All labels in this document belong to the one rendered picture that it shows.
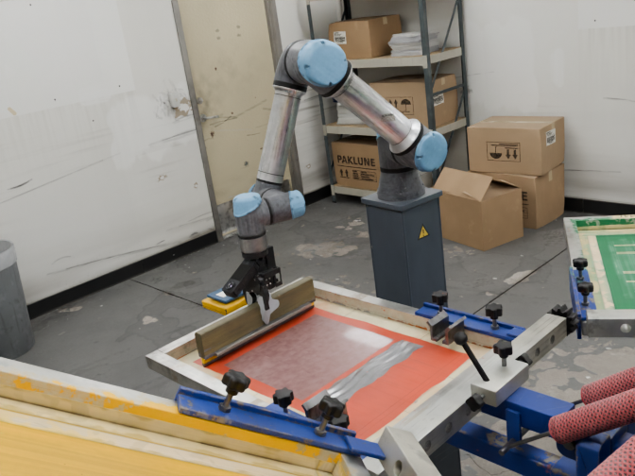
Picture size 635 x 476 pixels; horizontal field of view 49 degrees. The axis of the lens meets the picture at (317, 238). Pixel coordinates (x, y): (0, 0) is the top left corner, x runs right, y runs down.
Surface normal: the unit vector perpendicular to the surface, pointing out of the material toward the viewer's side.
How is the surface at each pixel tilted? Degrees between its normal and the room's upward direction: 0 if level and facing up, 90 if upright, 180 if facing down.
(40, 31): 90
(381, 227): 90
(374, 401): 0
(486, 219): 90
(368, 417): 0
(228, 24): 90
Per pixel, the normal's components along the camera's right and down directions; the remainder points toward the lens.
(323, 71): 0.34, 0.18
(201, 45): 0.70, 0.14
